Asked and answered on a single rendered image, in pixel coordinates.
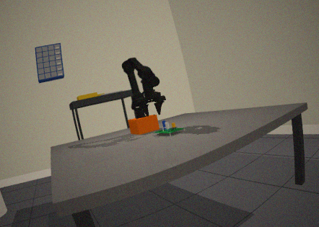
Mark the green circuit board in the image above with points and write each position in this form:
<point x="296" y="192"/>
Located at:
<point x="166" y="128"/>

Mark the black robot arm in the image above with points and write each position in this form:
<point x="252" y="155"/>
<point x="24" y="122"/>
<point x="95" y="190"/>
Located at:
<point x="148" y="80"/>

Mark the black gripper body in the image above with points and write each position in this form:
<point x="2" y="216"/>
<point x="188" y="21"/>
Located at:
<point x="149" y="97"/>

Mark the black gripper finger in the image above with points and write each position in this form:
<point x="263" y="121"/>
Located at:
<point x="158" y="107"/>
<point x="145" y="109"/>

